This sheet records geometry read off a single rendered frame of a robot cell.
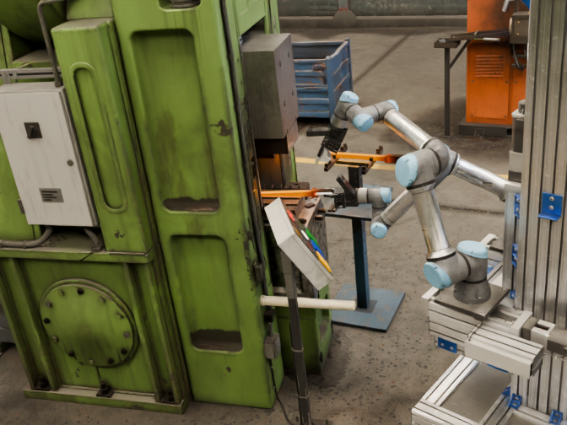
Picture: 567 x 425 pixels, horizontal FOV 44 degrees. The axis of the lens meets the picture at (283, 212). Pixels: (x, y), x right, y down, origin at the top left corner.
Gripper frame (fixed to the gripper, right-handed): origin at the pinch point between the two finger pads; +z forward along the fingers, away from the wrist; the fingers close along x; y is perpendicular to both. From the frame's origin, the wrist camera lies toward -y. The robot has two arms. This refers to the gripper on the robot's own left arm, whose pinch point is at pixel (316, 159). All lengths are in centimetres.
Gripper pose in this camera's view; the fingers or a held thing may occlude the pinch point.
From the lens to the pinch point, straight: 319.3
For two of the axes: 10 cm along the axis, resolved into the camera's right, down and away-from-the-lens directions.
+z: -3.4, 7.8, 5.3
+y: 9.1, 4.2, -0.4
